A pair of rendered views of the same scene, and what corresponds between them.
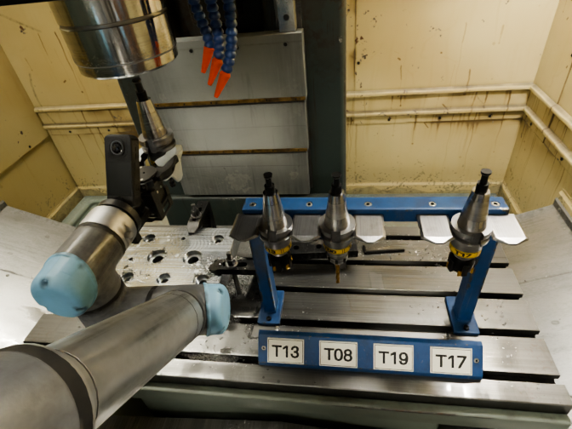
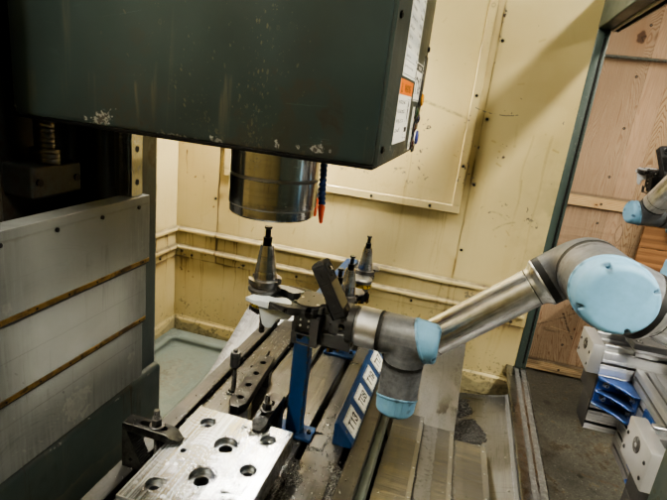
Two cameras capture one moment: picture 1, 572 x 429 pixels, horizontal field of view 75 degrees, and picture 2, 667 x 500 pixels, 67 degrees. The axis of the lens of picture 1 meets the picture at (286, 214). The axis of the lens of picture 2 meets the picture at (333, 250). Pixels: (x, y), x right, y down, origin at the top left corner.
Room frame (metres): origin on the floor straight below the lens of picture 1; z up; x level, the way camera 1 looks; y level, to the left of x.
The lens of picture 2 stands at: (0.50, 1.12, 1.70)
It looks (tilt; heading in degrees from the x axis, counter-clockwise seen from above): 17 degrees down; 272
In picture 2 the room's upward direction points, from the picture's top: 7 degrees clockwise
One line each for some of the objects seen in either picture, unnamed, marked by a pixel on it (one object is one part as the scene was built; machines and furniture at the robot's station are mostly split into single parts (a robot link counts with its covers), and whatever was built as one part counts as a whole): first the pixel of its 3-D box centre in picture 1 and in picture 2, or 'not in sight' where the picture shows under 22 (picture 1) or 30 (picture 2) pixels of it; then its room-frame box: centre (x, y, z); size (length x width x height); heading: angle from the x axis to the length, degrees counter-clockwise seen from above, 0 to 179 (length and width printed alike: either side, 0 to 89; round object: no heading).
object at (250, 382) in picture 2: (308, 255); (251, 389); (0.71, -0.05, 0.93); 0.26 x 0.05 x 0.06; 83
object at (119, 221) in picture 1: (111, 230); (366, 326); (0.45, 0.27, 1.30); 0.08 x 0.05 x 0.08; 77
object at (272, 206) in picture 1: (272, 208); not in sight; (0.51, 0.02, 1.26); 0.04 x 0.04 x 0.07
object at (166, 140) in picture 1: (157, 140); (264, 283); (0.65, 0.22, 1.34); 0.06 x 0.06 x 0.03
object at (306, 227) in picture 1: (306, 228); not in sight; (0.50, -0.03, 1.21); 0.07 x 0.05 x 0.01; 168
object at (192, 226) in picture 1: (200, 223); (153, 439); (0.86, 0.25, 0.97); 0.13 x 0.03 x 0.15; 168
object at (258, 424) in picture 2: (237, 273); (267, 421); (0.64, 0.14, 0.97); 0.13 x 0.03 x 0.15; 78
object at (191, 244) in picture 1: (176, 263); (213, 469); (0.71, 0.30, 0.96); 0.29 x 0.23 x 0.05; 78
